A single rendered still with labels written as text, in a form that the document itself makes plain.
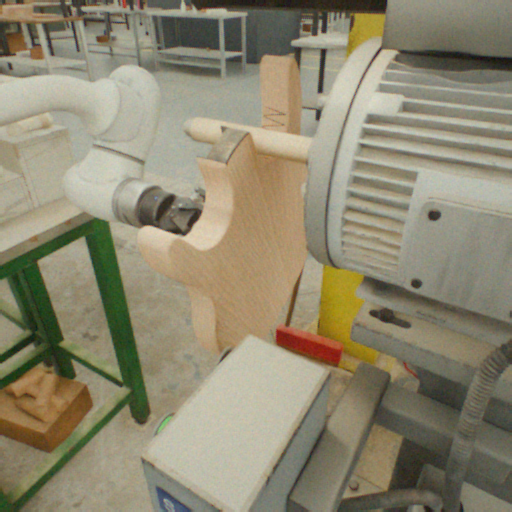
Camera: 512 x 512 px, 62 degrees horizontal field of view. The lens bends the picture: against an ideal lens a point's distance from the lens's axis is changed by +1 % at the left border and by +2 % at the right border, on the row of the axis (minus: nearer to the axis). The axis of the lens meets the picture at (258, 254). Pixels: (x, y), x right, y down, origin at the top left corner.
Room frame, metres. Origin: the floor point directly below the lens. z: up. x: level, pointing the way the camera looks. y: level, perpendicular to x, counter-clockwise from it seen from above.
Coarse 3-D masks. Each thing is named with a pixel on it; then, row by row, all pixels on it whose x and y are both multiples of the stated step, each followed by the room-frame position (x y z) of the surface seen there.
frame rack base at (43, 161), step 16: (0, 128) 1.08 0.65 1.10; (48, 128) 1.08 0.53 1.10; (64, 128) 1.08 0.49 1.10; (0, 144) 1.00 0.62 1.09; (16, 144) 0.97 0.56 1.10; (32, 144) 1.00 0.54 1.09; (48, 144) 1.04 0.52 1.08; (64, 144) 1.07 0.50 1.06; (0, 160) 1.01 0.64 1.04; (16, 160) 0.97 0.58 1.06; (32, 160) 0.99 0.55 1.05; (48, 160) 1.03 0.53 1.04; (64, 160) 1.06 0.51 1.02; (32, 176) 0.98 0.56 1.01; (48, 176) 1.02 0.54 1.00; (32, 192) 0.97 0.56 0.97; (48, 192) 1.01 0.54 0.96; (64, 192) 1.04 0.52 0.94
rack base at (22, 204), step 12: (0, 180) 0.94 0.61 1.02; (12, 180) 0.94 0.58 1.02; (24, 180) 0.97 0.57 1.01; (0, 192) 0.91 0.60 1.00; (12, 192) 0.93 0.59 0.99; (24, 192) 0.96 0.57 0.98; (0, 204) 0.90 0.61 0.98; (12, 204) 0.93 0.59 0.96; (24, 204) 0.95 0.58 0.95; (0, 216) 0.90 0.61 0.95; (12, 216) 0.92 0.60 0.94
